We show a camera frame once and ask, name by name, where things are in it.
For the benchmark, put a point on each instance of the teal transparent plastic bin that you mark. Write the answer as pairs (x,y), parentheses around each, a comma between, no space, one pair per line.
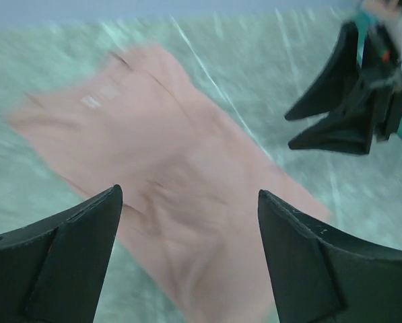
(365,19)

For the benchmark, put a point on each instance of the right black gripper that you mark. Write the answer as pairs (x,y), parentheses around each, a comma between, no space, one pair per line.
(348,128)

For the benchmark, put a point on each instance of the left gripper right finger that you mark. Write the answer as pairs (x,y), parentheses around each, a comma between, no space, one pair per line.
(322,274)

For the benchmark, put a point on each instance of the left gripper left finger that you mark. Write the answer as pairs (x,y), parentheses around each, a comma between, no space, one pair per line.
(53,270)

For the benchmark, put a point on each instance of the pink printed t shirt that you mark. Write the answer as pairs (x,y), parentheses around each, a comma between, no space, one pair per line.
(190,178)

